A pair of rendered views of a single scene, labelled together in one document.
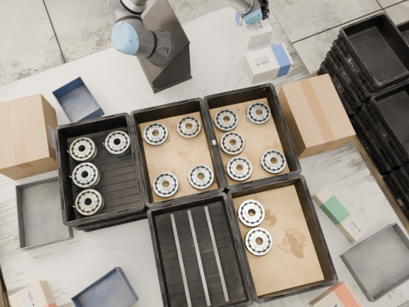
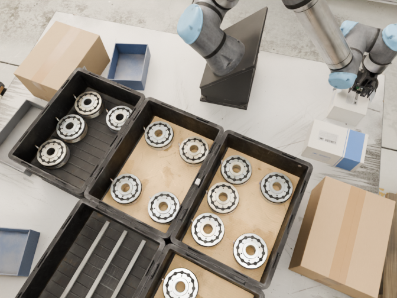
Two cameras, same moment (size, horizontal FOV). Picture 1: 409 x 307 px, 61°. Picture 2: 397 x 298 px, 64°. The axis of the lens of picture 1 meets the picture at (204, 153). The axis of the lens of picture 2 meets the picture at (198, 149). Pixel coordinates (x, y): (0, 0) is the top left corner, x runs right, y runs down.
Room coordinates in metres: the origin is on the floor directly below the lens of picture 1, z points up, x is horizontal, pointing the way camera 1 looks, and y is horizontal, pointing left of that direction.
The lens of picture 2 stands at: (0.27, -0.25, 1.85)
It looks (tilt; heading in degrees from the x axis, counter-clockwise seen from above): 66 degrees down; 44
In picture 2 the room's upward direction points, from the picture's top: 5 degrees counter-clockwise
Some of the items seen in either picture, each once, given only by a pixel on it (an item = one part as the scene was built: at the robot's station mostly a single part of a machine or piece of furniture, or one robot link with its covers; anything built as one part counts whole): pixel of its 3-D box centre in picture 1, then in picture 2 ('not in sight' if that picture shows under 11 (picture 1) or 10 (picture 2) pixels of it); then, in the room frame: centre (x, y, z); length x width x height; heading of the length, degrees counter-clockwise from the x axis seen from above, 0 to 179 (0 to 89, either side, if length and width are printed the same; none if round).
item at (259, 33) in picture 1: (252, 24); (350, 96); (1.19, -0.24, 0.74); 0.20 x 0.12 x 0.09; 19
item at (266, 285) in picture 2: (250, 134); (244, 201); (0.52, -0.18, 0.92); 0.40 x 0.30 x 0.02; 13
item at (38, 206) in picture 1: (44, 211); (28, 136); (0.24, 0.67, 0.73); 0.27 x 0.20 x 0.05; 14
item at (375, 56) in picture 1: (363, 69); not in sight; (1.17, -0.96, 0.37); 0.40 x 0.30 x 0.45; 24
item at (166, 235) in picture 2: (175, 150); (156, 161); (0.45, 0.11, 0.92); 0.40 x 0.30 x 0.02; 13
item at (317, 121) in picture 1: (311, 117); (339, 236); (0.66, -0.48, 0.78); 0.30 x 0.22 x 0.16; 16
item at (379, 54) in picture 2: not in sight; (388, 44); (1.17, -0.24, 1.06); 0.09 x 0.08 x 0.11; 106
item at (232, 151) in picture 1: (232, 142); (223, 197); (0.51, -0.11, 0.86); 0.10 x 0.10 x 0.01
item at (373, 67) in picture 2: not in sight; (378, 61); (1.17, -0.25, 0.98); 0.08 x 0.08 x 0.05
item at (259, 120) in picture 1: (258, 112); (276, 187); (0.64, -0.23, 0.86); 0.10 x 0.10 x 0.01
